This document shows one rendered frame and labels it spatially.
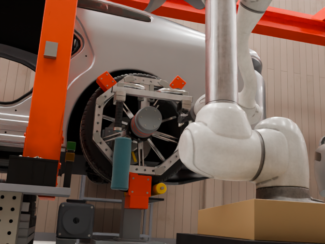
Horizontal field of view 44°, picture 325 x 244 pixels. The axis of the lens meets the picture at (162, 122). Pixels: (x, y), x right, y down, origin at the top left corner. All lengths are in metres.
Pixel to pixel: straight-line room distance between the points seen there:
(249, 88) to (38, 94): 1.01
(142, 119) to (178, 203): 4.63
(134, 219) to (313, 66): 6.58
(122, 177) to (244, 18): 0.97
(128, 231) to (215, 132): 1.28
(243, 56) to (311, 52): 6.91
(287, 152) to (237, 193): 5.81
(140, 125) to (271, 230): 1.19
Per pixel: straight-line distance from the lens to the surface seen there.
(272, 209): 1.02
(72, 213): 2.11
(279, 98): 7.75
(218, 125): 1.13
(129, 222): 2.29
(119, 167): 2.01
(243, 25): 1.54
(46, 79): 2.07
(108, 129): 2.63
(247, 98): 1.73
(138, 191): 2.14
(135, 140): 2.29
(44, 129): 2.01
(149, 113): 2.07
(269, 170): 1.19
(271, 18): 5.96
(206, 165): 1.12
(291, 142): 1.23
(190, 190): 6.69
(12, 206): 1.79
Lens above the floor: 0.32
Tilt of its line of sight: 14 degrees up
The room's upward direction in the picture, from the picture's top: 3 degrees clockwise
